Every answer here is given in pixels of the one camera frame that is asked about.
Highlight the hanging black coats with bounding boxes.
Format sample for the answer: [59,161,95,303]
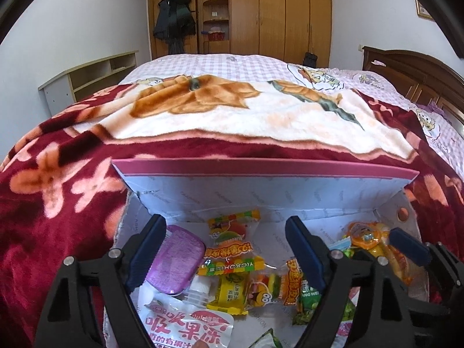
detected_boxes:
[152,0,197,55]

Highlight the purple tin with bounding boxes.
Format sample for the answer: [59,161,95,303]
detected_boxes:
[145,225,204,295]

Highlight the pink cardboard box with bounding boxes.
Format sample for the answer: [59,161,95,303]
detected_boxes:
[102,157,432,348]

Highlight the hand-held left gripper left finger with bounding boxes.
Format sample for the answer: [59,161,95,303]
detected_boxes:
[34,214,167,348]

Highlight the framed wall picture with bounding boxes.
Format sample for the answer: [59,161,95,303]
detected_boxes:
[415,0,436,20]

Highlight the large white pink jelly pouch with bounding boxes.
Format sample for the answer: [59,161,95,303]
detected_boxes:
[138,273,234,348]

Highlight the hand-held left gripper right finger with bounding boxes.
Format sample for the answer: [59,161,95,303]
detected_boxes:
[284,215,416,348]

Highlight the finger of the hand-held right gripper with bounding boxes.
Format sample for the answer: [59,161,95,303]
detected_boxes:
[389,227,441,272]
[399,290,452,318]

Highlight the yellow candy packet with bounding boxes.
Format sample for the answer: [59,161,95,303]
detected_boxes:
[206,273,251,315]

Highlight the dark wooden headboard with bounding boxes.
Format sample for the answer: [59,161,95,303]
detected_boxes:
[362,45,464,124]

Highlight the green white snack packet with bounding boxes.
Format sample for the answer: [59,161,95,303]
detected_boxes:
[248,328,283,348]

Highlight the red floral blanket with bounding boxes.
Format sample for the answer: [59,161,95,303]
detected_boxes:
[0,74,464,348]

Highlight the orange cartoon snack packet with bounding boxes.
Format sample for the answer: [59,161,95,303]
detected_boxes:
[342,221,394,251]

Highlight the wooden wardrobe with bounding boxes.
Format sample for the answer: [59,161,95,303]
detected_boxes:
[133,0,332,68]

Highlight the gummy packet with multicoloured border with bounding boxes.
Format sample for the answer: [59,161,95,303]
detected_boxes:
[197,209,265,276]

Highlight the burger gummy packet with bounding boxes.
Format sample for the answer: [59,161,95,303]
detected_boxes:
[248,259,309,307]

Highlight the low grey shelf unit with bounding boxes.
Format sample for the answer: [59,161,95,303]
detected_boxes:
[38,50,140,118]

